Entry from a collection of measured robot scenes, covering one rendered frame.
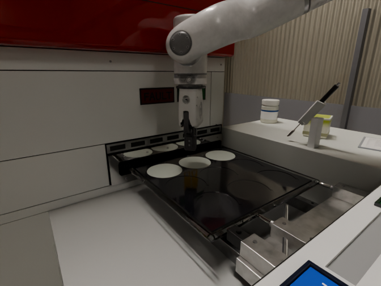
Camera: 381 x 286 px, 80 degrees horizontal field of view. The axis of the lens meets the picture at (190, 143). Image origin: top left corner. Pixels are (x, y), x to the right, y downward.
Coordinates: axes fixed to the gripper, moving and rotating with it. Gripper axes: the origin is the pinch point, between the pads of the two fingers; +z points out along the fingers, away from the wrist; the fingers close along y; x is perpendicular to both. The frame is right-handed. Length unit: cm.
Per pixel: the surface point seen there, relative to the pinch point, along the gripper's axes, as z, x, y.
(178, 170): 8.0, 3.2, -1.6
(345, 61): -29, -97, 174
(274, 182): 8.0, -22.7, -3.1
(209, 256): 15.9, -9.2, -22.9
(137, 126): -3.4, 17.0, 2.5
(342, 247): 1.9, -26.9, -32.5
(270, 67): -25, -40, 230
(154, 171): 8.0, 9.6, -3.9
